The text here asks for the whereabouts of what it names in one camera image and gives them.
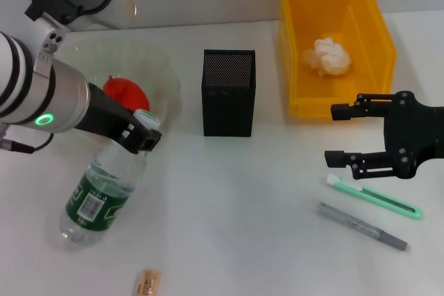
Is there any clear wavy glass fruit plate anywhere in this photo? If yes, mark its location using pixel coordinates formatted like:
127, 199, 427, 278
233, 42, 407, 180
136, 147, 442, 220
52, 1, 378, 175
51, 37, 184, 145

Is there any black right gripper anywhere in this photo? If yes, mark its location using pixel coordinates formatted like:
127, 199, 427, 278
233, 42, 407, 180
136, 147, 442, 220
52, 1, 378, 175
323, 90, 444, 181

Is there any small tan wrapped candy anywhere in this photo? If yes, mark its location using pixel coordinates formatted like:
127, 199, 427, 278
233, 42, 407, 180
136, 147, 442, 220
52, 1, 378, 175
135, 268, 163, 296

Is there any yellow plastic bin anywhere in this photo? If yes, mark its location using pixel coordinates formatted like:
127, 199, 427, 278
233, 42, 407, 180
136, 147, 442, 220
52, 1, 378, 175
277, 0, 398, 119

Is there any grey marker pen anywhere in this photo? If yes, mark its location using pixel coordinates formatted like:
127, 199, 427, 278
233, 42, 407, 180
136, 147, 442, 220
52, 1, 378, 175
316, 201, 409, 252

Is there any mint green utility knife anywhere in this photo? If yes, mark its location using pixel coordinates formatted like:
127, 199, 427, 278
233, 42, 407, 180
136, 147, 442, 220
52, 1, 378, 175
325, 173, 425, 221

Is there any black mesh pen holder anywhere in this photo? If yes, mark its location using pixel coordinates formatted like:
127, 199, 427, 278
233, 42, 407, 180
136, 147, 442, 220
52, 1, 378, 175
200, 49, 257, 138

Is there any white paper ball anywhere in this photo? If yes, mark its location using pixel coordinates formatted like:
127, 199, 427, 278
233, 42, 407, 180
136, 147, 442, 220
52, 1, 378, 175
302, 36, 352, 78

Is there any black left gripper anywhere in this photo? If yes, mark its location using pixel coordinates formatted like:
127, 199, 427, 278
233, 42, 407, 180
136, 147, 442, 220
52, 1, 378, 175
74, 82, 164, 155

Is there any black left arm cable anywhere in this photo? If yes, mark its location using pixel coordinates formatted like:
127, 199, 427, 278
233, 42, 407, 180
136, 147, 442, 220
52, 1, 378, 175
0, 132, 56, 155

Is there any clear green-label water bottle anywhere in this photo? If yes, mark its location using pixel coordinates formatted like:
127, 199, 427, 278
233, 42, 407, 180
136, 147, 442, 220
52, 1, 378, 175
59, 108, 162, 252

